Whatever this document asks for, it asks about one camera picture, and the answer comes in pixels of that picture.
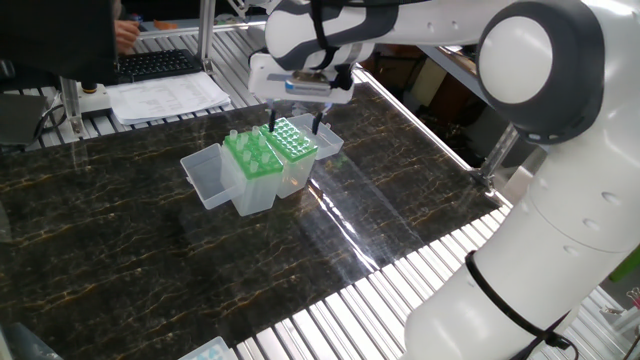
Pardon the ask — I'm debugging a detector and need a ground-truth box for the bare person hand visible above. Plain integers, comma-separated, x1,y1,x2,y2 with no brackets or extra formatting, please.
113,17,142,55

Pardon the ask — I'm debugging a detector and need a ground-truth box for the grey rounded object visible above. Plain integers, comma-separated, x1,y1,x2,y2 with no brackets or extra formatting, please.
0,321,64,360

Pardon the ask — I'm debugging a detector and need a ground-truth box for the grey metal shelf rail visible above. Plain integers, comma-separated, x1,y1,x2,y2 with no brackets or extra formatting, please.
419,44,489,101

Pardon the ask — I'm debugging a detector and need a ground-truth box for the white stand base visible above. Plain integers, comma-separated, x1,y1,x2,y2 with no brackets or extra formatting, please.
78,82,114,121

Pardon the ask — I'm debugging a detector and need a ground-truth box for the black arm strap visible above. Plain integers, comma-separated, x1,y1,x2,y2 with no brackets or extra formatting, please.
464,251,574,351

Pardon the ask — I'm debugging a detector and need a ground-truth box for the black keyboard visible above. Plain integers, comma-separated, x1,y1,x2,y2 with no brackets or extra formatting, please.
116,48,205,85

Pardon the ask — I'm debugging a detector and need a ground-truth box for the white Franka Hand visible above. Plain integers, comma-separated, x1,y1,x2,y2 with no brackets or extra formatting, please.
248,52,356,136

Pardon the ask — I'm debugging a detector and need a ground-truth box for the black marble pattern board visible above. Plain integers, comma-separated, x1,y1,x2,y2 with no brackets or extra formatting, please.
0,81,504,360

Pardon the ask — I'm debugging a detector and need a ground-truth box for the black flat box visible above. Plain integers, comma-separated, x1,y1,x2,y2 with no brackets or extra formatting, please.
0,92,50,147

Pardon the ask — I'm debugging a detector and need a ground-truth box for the white paper stack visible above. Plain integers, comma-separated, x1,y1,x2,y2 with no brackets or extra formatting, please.
105,71,233,127

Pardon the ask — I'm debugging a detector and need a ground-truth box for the black computer monitor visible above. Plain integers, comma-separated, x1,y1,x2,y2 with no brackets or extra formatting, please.
0,0,120,87

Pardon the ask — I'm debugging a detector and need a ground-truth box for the clear tip box blue rack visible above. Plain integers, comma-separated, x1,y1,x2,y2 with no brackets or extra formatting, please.
178,335,236,360

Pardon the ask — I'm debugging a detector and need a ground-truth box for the clear tip box green rack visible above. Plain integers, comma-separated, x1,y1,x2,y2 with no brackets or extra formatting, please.
259,113,346,200
179,130,285,217

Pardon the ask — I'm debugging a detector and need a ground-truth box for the tall aluminium frame post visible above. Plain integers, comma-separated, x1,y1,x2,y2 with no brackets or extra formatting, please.
196,0,218,76

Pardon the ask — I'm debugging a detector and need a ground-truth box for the black camera cable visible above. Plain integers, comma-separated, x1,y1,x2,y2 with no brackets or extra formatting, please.
332,62,580,360

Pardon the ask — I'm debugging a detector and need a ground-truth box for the beige cardboard panel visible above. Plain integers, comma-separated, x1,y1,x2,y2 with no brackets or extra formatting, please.
409,57,448,109

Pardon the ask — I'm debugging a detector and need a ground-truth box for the diagonal aluminium strut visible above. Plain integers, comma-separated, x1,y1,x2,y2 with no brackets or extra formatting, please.
472,124,521,194

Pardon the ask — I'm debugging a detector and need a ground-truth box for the short aluminium frame post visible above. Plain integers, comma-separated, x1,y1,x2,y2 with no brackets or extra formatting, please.
58,77,86,141

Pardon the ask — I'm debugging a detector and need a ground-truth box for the green flat object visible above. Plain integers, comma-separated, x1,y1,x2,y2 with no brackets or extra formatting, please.
610,249,640,284

